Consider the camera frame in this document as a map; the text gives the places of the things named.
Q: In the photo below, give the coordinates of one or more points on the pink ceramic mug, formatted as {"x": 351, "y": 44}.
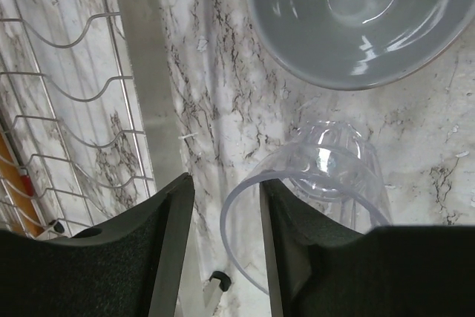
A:
{"x": 351, "y": 45}

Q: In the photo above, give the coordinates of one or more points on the red white small box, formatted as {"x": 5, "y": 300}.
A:
{"x": 27, "y": 183}

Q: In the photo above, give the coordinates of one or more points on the steel two-tier dish rack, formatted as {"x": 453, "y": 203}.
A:
{"x": 87, "y": 110}

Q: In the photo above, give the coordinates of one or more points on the clear plastic tumbler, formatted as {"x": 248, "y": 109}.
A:
{"x": 328, "y": 165}

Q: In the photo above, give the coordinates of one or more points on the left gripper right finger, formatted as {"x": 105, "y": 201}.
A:
{"x": 317, "y": 267}

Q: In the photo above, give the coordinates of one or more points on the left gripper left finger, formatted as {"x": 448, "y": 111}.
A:
{"x": 129, "y": 265}

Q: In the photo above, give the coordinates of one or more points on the orange wooden rack frame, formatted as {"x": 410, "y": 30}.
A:
{"x": 18, "y": 192}

